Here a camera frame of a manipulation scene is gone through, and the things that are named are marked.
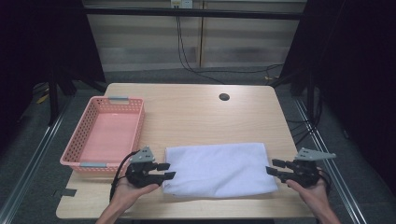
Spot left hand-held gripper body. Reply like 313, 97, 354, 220
124, 146, 163, 189

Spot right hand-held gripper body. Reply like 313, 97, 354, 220
279, 147, 337, 189

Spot pink plastic basket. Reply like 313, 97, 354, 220
59, 95, 146, 175

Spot white patterned shirt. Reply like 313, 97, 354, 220
162, 142, 279, 200

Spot person's left hand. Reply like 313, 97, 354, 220
109, 176, 161, 214

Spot person's right hand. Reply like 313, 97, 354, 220
285, 176, 329, 217

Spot black tape piece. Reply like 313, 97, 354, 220
51, 188, 78, 199

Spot dark curtain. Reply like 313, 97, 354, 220
0, 0, 106, 153
278, 0, 396, 195

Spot black metal stand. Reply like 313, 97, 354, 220
47, 69, 61, 127

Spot yellow object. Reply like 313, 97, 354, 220
35, 92, 50, 105

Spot black horizontal bar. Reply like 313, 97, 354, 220
83, 7, 305, 21

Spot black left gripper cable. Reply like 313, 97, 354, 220
108, 150, 142, 202

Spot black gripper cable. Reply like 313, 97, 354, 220
108, 150, 142, 202
317, 168, 332, 196

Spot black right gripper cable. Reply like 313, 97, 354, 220
317, 168, 332, 196

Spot metal floor rail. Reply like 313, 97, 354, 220
292, 96, 369, 224
0, 94, 76, 224

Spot black floor cables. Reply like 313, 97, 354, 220
285, 87, 325, 147

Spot black wall cable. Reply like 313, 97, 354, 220
176, 15, 284, 85

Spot white wall socket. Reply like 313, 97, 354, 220
170, 0, 194, 9

